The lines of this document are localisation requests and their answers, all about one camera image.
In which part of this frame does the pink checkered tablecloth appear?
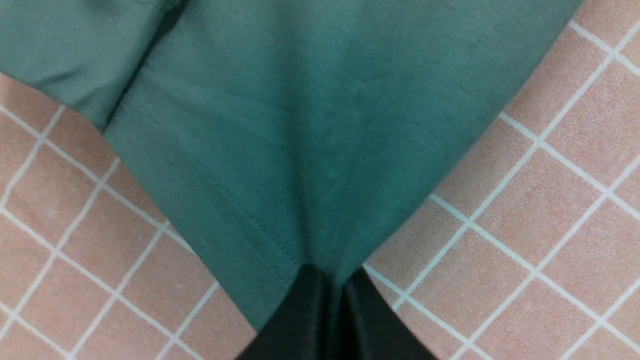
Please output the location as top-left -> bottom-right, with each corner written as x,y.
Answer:
0,0 -> 640,360

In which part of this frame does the green long-sleeve shirt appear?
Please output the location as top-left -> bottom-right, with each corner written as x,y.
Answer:
0,0 -> 581,330

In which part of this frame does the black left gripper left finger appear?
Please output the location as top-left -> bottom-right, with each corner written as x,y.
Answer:
237,264 -> 330,360

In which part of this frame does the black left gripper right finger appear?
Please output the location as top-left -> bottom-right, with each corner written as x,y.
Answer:
340,268 -> 437,360

